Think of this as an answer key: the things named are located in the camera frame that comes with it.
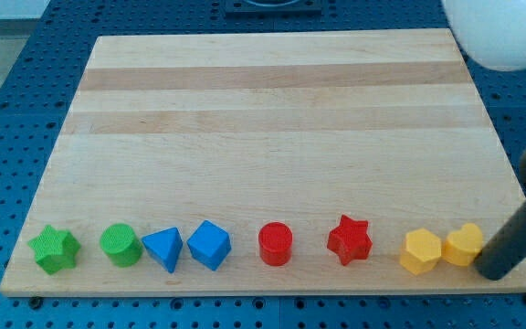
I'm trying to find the yellow heart block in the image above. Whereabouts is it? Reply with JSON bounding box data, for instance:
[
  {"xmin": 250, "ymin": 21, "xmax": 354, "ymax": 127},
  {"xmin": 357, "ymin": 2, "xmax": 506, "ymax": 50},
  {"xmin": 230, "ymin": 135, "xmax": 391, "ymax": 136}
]
[{"xmin": 442, "ymin": 223, "xmax": 484, "ymax": 267}]

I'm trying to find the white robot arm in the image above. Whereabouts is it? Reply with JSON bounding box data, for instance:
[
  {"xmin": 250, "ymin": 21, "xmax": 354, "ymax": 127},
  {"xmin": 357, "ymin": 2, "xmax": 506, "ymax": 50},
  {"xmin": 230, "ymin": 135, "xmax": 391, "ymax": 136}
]
[{"xmin": 442, "ymin": 0, "xmax": 526, "ymax": 71}]

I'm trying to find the wooden board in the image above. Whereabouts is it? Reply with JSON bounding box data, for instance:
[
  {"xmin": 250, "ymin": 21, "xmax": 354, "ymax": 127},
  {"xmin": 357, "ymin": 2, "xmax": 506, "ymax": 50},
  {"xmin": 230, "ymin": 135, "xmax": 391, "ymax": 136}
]
[{"xmin": 0, "ymin": 28, "xmax": 526, "ymax": 297}]

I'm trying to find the red cylinder block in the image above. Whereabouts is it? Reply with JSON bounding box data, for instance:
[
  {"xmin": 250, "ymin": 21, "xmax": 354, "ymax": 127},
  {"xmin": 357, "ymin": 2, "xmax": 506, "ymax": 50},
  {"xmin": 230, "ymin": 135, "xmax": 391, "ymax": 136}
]
[{"xmin": 258, "ymin": 222, "xmax": 293, "ymax": 266}]

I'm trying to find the blue cube block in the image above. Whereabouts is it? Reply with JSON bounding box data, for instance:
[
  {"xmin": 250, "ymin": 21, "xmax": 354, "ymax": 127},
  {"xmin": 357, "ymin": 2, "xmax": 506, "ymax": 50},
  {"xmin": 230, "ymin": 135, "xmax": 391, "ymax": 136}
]
[{"xmin": 186, "ymin": 220, "xmax": 232, "ymax": 271}]

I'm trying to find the red star block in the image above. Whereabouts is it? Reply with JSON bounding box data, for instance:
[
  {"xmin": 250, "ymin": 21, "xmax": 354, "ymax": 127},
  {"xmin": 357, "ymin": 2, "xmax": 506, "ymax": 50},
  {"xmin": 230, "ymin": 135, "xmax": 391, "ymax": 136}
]
[{"xmin": 327, "ymin": 214, "xmax": 373, "ymax": 266}]

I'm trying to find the blue triangle block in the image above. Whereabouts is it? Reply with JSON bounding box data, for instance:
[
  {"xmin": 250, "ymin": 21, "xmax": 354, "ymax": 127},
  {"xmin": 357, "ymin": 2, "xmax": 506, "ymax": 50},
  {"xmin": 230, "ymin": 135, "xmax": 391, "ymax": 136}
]
[{"xmin": 142, "ymin": 228, "xmax": 184, "ymax": 273}]

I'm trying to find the green cylinder block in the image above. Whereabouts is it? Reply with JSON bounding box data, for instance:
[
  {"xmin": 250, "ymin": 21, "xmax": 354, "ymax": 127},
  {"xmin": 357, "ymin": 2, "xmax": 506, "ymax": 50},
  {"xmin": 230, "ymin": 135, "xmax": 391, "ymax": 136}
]
[{"xmin": 100, "ymin": 223, "xmax": 142, "ymax": 268}]

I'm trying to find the yellow hexagon block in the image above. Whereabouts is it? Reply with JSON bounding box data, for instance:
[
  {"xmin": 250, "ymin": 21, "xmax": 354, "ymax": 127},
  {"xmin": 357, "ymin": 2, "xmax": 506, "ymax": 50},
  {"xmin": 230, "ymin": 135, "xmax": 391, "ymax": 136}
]
[{"xmin": 399, "ymin": 228, "xmax": 442, "ymax": 275}]

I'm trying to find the green star block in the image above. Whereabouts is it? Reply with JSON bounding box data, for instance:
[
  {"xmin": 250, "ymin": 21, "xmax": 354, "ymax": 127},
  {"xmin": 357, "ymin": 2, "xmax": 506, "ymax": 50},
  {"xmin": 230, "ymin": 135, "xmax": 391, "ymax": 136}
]
[{"xmin": 27, "ymin": 225, "xmax": 81, "ymax": 275}]

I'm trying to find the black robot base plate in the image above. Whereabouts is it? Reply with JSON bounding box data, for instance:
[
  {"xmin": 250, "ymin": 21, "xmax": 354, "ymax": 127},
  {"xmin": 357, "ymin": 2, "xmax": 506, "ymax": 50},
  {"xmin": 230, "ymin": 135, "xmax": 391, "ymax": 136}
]
[{"xmin": 221, "ymin": 0, "xmax": 323, "ymax": 16}]

